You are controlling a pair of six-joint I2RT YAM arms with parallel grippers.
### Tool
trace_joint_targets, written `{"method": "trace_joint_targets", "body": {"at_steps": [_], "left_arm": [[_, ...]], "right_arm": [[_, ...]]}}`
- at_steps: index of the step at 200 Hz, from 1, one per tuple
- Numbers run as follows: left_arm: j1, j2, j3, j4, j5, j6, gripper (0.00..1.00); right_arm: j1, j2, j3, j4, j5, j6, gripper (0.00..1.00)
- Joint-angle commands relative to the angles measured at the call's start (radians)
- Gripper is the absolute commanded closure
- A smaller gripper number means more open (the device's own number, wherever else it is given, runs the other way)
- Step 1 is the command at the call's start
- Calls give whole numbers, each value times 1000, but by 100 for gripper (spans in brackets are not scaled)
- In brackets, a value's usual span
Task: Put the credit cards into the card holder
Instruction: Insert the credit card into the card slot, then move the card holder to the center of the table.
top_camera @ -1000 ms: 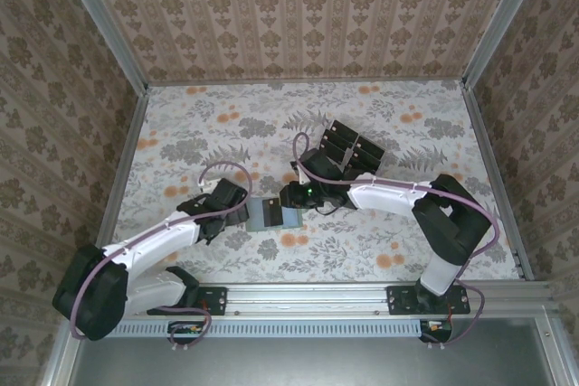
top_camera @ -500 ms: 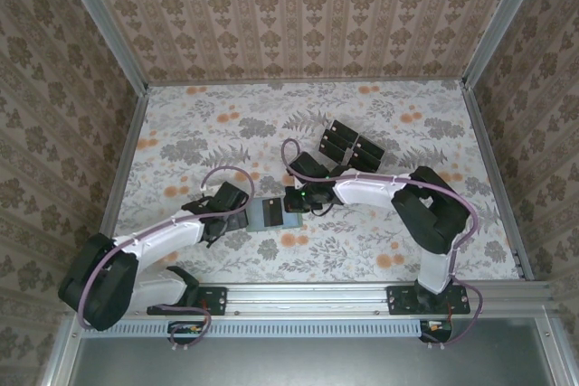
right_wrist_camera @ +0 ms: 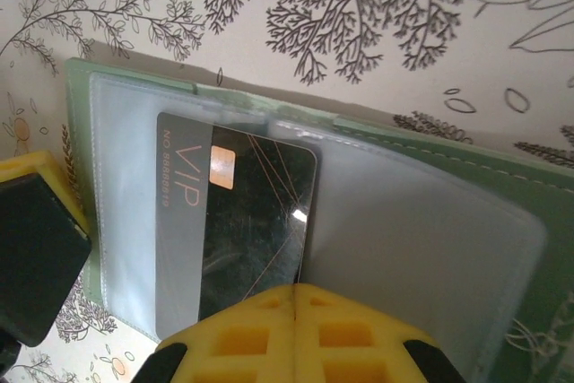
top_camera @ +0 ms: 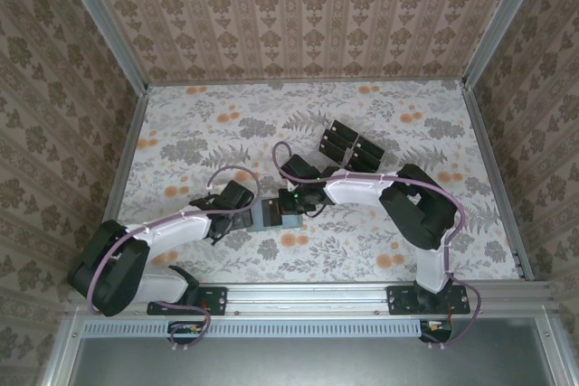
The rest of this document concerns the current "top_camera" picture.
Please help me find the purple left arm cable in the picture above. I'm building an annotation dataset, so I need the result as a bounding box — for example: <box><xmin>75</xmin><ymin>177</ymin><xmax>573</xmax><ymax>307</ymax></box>
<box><xmin>85</xmin><ymin>164</ymin><xmax>260</xmax><ymax>353</ymax></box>

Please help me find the grey metal sheet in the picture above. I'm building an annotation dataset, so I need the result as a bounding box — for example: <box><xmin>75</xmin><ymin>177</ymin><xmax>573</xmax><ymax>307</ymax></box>
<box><xmin>43</xmin><ymin>316</ymin><xmax>579</xmax><ymax>386</ymax></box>

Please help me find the black folding card holder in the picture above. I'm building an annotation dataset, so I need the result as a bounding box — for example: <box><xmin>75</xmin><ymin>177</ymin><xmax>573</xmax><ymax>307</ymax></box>
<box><xmin>318</xmin><ymin>118</ymin><xmax>385</xmax><ymax>174</ymax></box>

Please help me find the aluminium frame post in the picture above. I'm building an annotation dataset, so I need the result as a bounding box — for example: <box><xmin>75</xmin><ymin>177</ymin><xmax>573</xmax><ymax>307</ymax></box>
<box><xmin>52</xmin><ymin>0</ymin><xmax>150</xmax><ymax>91</ymax></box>
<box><xmin>460</xmin><ymin>0</ymin><xmax>551</xmax><ymax>88</ymax></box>

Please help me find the floral patterned table mat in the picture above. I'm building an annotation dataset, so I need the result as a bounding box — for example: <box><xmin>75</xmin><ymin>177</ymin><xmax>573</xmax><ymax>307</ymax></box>
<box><xmin>97</xmin><ymin>80</ymin><xmax>521</xmax><ymax>286</ymax></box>

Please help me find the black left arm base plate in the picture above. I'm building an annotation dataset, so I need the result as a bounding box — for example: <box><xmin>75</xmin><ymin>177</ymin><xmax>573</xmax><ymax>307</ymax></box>
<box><xmin>147</xmin><ymin>285</ymin><xmax>229</xmax><ymax>316</ymax></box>

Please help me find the white slotted cable duct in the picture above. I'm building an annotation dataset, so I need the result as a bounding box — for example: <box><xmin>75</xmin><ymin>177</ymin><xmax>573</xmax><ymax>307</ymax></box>
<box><xmin>83</xmin><ymin>318</ymin><xmax>424</xmax><ymax>340</ymax></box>

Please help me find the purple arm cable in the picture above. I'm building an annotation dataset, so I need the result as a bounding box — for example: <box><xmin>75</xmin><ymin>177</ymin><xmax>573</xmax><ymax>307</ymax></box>
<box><xmin>85</xmin><ymin>164</ymin><xmax>260</xmax><ymax>353</ymax></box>
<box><xmin>272</xmin><ymin>141</ymin><xmax>483</xmax><ymax>352</ymax></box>

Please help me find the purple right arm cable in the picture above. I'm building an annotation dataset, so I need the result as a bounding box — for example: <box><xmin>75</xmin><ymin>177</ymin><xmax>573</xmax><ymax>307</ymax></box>
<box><xmin>272</xmin><ymin>141</ymin><xmax>483</xmax><ymax>352</ymax></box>

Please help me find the aluminium frame rail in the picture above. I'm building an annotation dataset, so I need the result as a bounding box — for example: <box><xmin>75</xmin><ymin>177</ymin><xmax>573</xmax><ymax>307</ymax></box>
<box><xmin>65</xmin><ymin>281</ymin><xmax>557</xmax><ymax>315</ymax></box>

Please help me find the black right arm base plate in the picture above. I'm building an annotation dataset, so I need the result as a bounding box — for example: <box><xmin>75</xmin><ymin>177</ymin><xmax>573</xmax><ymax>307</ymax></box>
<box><xmin>387</xmin><ymin>285</ymin><xmax>471</xmax><ymax>316</ymax></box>

